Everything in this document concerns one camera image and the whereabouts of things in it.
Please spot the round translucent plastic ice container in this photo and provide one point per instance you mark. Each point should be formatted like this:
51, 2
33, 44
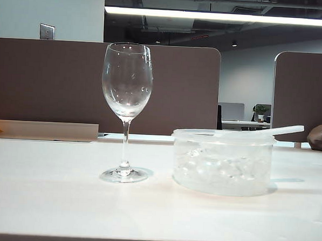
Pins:
219, 184

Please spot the white plastic ice shovel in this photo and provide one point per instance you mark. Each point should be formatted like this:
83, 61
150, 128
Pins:
290, 130

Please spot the clear wine glass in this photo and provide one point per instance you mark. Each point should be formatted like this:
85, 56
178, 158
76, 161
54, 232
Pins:
125, 140

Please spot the black office chair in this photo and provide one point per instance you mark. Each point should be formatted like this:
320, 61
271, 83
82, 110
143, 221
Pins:
219, 116

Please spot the grey background screen panel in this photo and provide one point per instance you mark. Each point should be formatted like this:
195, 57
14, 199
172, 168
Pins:
232, 111

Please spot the white background desk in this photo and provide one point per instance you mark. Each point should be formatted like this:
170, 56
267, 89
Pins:
239, 122

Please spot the green potted plant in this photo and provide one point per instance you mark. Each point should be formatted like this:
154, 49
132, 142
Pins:
261, 109

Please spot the long ceiling light strip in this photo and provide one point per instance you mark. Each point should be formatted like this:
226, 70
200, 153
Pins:
209, 15

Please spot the beige cardboard box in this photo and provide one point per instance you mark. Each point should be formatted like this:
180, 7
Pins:
41, 130

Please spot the wide brown desk partition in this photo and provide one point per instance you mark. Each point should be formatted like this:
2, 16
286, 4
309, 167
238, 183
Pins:
44, 79

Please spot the brown desk partition rounded corners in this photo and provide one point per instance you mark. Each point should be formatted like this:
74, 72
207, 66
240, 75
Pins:
300, 92

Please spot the brown lumpy object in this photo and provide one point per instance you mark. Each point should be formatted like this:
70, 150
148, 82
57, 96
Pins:
318, 136

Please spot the grey wall switch plate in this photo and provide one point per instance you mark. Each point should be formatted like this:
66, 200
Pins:
47, 31

